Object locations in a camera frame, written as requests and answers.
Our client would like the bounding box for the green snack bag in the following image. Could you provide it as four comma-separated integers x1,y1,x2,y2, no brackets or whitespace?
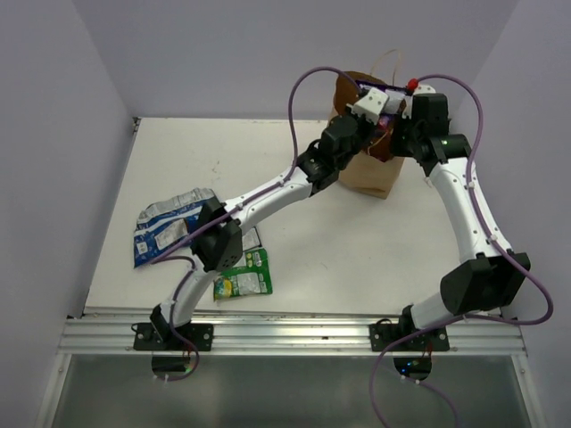
213,247,273,300

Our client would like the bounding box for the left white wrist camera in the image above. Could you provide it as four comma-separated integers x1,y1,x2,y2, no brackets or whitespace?
351,87,389,122

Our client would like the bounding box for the purple snack bag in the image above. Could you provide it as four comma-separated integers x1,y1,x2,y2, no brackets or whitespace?
356,79,407,131

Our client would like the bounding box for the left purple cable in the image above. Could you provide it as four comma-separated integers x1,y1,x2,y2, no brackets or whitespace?
149,66,362,381

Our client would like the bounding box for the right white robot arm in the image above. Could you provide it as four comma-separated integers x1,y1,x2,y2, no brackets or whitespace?
391,85,531,350

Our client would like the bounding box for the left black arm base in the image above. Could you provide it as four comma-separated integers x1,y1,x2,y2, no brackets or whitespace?
130,323,214,378

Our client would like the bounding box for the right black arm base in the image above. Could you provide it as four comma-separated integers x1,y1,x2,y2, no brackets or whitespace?
368,317,451,380

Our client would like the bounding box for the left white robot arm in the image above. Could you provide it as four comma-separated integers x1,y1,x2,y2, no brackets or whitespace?
150,102,383,350

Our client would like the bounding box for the aluminium front rail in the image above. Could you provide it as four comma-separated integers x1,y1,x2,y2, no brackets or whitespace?
57,313,526,357

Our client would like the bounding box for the purple cable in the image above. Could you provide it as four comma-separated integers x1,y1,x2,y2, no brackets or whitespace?
369,73,554,428
149,66,362,381

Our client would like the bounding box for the blue white snack bag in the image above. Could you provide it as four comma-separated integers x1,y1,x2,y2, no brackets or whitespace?
133,187,216,268

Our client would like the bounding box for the brown paper bag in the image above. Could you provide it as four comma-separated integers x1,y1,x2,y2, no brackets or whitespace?
329,49,404,199

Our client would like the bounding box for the dark blue snack bag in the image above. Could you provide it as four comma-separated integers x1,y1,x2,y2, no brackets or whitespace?
242,226,262,251

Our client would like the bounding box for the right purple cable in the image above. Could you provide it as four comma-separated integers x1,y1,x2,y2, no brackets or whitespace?
369,73,554,428

